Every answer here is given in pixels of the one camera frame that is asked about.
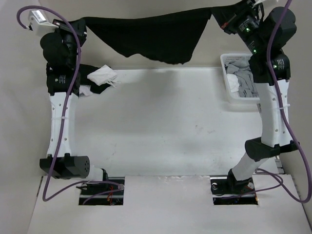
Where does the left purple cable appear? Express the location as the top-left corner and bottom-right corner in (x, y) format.
(16, 6), (124, 202)

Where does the white tank top in basket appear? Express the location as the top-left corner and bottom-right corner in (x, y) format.
(227, 74), (239, 93)

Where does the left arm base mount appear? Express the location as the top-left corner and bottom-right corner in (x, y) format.
(76, 171), (125, 206)

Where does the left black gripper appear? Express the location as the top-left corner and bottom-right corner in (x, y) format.
(52, 19), (88, 68)

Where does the white tank top underneath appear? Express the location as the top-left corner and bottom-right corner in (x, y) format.
(79, 85), (93, 97)

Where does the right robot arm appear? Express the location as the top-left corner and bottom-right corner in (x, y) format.
(211, 0), (297, 193)

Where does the folded white tank top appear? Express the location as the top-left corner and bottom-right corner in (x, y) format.
(87, 65), (120, 87)

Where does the black tank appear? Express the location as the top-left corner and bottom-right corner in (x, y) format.
(79, 64), (111, 94)
(84, 7), (212, 65)

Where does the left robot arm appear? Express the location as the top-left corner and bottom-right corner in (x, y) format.
(39, 19), (109, 195)

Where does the grey tank top in basket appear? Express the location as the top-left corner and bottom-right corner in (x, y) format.
(225, 57), (258, 98)

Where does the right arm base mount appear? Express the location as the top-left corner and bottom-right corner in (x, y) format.
(210, 171), (258, 205)

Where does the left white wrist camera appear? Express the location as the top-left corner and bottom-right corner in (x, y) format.
(28, 10), (57, 37)

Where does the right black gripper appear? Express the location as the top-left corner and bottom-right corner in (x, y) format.
(211, 0), (266, 54)

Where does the white plastic laundry basket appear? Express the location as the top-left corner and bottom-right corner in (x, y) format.
(220, 53), (260, 105)

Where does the folded black tank top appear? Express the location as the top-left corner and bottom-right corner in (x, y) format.
(79, 64), (111, 94)

